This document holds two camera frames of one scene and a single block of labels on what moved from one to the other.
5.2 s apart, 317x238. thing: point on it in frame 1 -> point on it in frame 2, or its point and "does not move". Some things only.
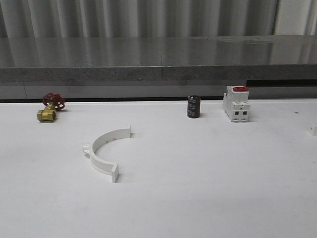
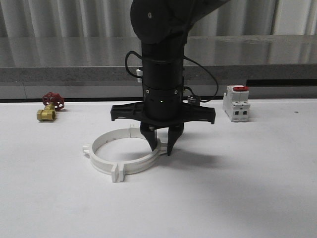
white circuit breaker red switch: [236, 103] does not move
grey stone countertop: [157, 59] does not move
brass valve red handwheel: [52, 102] does not move
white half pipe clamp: [313, 130] -> [160, 151]
